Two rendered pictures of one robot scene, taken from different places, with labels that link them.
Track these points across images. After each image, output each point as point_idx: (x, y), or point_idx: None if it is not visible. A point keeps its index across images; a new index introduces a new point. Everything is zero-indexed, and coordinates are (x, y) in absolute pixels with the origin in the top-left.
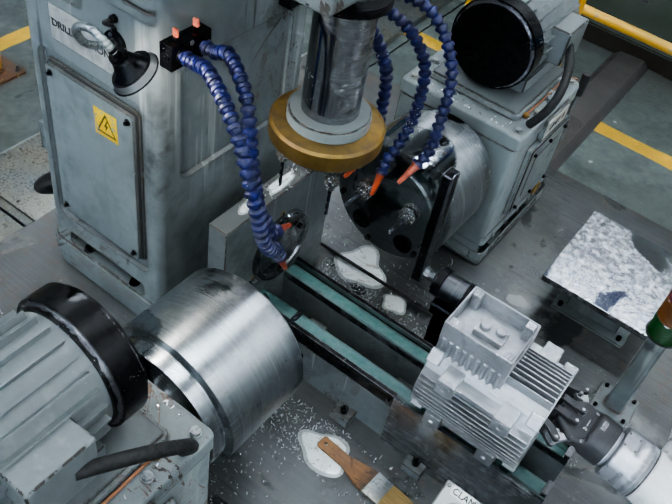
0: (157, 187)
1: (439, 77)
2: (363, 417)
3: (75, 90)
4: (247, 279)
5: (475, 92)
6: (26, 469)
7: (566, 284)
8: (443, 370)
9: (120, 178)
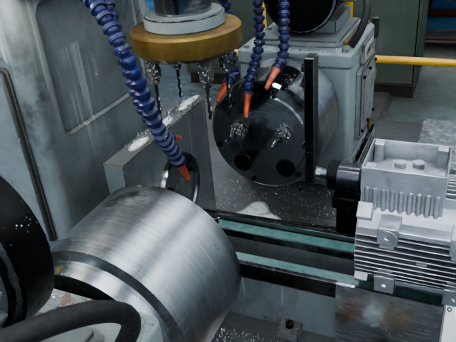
0: (43, 144)
1: (266, 41)
2: (310, 326)
3: None
4: None
5: (299, 40)
6: None
7: None
8: (377, 222)
9: (8, 155)
